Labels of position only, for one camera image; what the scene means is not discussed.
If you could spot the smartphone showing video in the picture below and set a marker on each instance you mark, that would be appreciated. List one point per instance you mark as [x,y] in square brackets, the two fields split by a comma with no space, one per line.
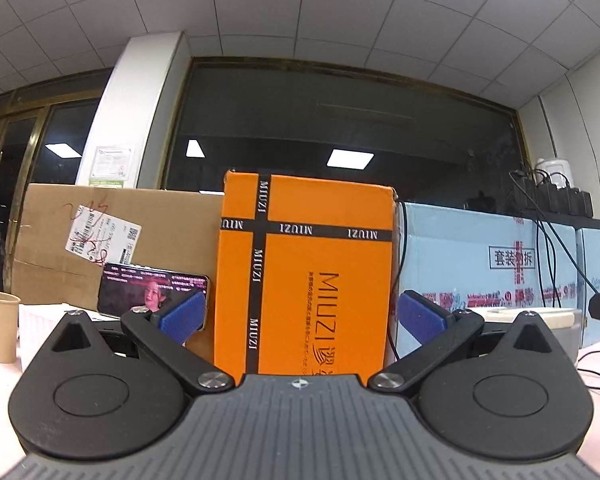
[123,286]

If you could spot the orange MIUZI box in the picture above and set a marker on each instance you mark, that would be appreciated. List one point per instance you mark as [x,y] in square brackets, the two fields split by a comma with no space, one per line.
[304,276]

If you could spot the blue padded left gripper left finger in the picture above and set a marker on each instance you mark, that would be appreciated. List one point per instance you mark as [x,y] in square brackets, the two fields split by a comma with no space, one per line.
[161,335]

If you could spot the black charger dock row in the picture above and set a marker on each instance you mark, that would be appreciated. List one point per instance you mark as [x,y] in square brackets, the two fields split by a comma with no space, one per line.
[536,197]

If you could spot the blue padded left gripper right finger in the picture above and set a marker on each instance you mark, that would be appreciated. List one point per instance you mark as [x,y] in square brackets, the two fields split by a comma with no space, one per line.
[424,338]

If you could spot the white kettle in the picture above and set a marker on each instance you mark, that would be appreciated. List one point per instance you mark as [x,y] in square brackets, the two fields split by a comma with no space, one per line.
[556,170]

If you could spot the grey white lidded container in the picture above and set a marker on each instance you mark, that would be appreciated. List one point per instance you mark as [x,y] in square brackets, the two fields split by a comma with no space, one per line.
[565,324]

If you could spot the pillar paper notice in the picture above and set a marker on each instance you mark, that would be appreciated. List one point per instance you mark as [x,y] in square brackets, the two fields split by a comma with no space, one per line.
[111,168]

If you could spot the white coffee box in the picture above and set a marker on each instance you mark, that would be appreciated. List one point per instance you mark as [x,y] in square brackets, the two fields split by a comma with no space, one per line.
[37,321]

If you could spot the brown paper cup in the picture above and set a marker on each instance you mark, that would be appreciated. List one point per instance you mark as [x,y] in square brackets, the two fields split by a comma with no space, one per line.
[9,310]

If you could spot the brown cardboard box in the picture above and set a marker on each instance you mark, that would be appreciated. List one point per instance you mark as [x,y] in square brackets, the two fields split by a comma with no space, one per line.
[66,234]

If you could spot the large light blue carton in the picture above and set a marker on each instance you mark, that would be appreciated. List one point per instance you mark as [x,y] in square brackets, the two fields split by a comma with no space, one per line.
[462,259]

